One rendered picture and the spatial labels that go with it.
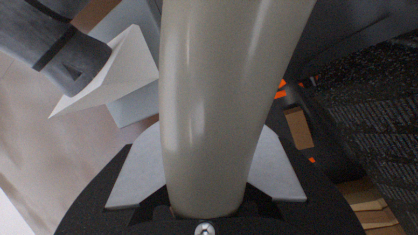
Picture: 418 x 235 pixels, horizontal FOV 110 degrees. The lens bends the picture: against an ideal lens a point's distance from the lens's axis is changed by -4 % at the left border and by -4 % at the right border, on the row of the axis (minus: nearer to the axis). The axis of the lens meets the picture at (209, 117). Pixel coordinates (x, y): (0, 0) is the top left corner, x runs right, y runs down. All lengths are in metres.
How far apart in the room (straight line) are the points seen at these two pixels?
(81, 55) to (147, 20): 0.23
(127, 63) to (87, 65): 0.09
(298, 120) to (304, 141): 0.17
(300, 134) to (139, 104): 1.10
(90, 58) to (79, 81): 0.07
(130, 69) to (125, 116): 0.30
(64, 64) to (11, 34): 0.09
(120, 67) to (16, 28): 0.20
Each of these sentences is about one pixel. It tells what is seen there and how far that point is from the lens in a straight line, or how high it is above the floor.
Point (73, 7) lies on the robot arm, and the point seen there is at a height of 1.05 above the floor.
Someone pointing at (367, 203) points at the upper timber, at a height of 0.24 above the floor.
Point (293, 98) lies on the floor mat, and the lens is 1.36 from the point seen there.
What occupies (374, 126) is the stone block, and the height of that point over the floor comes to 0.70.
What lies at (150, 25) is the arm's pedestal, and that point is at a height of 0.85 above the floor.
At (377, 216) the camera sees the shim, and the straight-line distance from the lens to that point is 1.71.
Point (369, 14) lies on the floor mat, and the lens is 1.48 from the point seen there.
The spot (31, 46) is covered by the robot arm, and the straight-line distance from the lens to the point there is 0.52.
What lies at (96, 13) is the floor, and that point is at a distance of 2.17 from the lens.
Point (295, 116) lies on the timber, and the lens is 1.27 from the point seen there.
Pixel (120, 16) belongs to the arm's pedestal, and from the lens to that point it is 0.70.
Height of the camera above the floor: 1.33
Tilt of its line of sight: 64 degrees down
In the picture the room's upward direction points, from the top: 134 degrees counter-clockwise
